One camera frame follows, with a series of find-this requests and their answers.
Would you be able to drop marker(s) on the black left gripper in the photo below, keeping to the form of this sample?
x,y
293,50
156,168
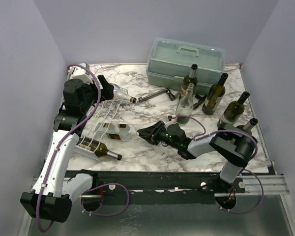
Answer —
x,y
106,92

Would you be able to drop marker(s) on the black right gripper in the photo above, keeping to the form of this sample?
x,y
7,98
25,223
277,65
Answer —
x,y
156,134

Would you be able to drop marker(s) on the clear glass wine bottle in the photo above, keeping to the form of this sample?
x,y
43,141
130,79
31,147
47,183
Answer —
x,y
185,106

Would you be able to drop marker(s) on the clear acrylic wine rack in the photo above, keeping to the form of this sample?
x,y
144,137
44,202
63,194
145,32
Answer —
x,y
82,152

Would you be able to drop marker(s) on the dark green labelled wine bottle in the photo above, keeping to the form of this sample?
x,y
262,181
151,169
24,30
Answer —
x,y
190,78

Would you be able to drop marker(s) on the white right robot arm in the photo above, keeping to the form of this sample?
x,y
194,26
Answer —
x,y
235,145

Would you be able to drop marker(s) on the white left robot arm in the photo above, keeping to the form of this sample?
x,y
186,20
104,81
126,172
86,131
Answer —
x,y
50,198

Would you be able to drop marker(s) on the clear bottle with cork stopper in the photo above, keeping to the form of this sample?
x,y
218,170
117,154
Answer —
x,y
121,94

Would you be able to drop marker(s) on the green bottle in rack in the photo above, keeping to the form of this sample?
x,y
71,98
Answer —
x,y
97,148

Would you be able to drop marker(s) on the olive green wine bottle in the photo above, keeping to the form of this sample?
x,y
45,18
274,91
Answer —
x,y
215,95

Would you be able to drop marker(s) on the dark green white-label bottle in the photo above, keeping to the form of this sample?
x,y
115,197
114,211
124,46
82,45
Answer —
x,y
234,110

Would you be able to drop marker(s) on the green bottle silver neck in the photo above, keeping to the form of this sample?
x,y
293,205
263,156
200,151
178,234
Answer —
x,y
248,126

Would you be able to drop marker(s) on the grey metal rod tool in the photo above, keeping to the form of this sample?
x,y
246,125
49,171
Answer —
x,y
167,91

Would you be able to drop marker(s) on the black corkscrew tool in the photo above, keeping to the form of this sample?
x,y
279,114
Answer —
x,y
200,101

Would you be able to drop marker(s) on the green plastic toolbox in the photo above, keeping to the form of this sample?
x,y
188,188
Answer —
x,y
170,61

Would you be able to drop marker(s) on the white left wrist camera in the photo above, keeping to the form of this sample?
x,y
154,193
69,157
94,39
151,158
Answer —
x,y
78,73

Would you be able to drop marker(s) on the black metal base rail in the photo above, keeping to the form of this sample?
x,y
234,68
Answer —
x,y
149,188

